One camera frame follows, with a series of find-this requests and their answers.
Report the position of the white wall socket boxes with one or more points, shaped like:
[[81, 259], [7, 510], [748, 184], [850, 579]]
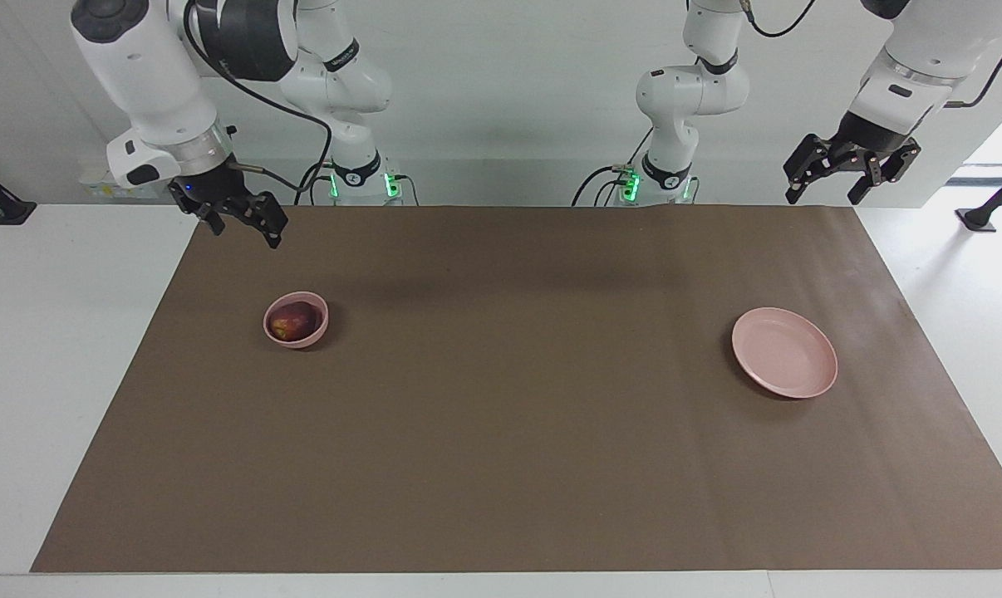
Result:
[[94, 187]]

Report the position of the pink plate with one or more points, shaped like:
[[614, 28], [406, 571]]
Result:
[[783, 353]]

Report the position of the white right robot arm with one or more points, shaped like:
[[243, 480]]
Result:
[[144, 66]]

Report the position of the brown paper mat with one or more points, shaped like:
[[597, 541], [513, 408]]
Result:
[[501, 399]]

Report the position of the black camera stand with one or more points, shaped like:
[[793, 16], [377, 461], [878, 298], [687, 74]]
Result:
[[7, 212], [979, 218]]

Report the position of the dark red apple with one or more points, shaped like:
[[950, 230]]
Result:
[[293, 322]]

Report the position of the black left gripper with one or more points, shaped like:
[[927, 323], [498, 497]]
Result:
[[868, 139]]

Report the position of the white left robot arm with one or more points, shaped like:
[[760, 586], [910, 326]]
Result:
[[692, 91]]

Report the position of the pink bowl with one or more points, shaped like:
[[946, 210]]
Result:
[[322, 328]]

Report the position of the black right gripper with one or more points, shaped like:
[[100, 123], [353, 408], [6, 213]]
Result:
[[214, 191]]

